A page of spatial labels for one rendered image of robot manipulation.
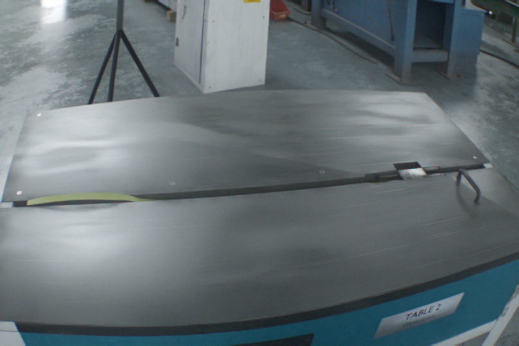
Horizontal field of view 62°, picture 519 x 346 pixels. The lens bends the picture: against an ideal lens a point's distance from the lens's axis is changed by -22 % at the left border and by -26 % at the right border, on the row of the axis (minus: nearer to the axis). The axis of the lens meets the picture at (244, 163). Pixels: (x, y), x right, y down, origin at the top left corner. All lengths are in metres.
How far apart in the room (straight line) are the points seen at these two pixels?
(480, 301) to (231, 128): 0.55
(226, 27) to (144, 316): 2.23
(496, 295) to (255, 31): 2.21
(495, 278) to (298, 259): 0.35
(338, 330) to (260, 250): 0.15
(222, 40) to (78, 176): 1.97
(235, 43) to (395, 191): 2.02
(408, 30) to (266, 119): 2.39
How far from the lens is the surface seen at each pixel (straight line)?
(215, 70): 2.76
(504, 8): 5.77
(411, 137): 0.99
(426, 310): 0.74
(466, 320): 0.86
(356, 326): 0.68
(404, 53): 3.29
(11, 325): 0.61
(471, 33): 4.17
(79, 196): 0.75
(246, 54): 2.80
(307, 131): 0.93
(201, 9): 2.70
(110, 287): 0.62
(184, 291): 0.61
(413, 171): 0.88
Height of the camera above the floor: 1.17
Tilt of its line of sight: 32 degrees down
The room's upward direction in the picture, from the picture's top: 4 degrees clockwise
